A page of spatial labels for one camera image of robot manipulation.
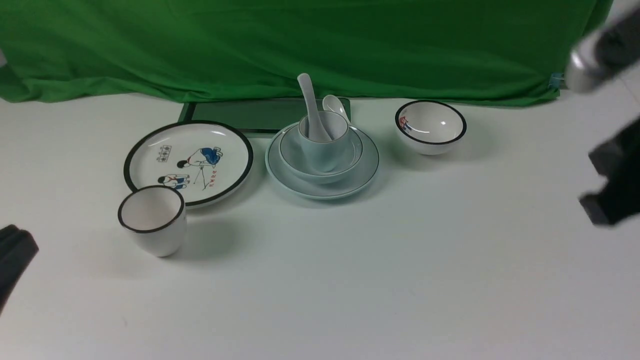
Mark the pale blue shallow plate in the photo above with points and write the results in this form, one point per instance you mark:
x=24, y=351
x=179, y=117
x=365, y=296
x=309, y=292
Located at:
x=364, y=175

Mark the green backdrop cloth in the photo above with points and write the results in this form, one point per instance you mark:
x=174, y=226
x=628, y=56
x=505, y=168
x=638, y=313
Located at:
x=481, y=52

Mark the pale blue cup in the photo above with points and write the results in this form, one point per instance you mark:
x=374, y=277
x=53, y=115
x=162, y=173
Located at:
x=323, y=154

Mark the small bowl black rim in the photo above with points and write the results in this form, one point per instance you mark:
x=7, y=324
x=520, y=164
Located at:
x=429, y=127

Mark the dark flat tray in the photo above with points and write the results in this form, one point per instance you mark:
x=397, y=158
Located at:
x=265, y=116

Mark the white cup black rim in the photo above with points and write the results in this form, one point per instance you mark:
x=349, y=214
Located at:
x=156, y=216

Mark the illustrated plate black rim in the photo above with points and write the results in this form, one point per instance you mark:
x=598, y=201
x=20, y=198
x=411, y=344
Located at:
x=205, y=161

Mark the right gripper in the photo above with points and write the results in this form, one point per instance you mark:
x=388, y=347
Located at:
x=617, y=160

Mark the white spoon at back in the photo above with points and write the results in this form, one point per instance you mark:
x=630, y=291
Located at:
x=332, y=103

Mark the blue binder clip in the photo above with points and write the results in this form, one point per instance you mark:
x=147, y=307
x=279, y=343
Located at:
x=557, y=81

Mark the pale blue bowl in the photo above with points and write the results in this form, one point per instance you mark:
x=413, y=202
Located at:
x=291, y=153

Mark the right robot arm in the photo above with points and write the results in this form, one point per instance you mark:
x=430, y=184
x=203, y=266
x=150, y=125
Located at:
x=597, y=58

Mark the white ceramic spoon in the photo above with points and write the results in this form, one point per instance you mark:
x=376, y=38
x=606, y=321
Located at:
x=312, y=110

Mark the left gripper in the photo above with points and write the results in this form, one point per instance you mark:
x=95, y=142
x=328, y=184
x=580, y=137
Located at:
x=17, y=250

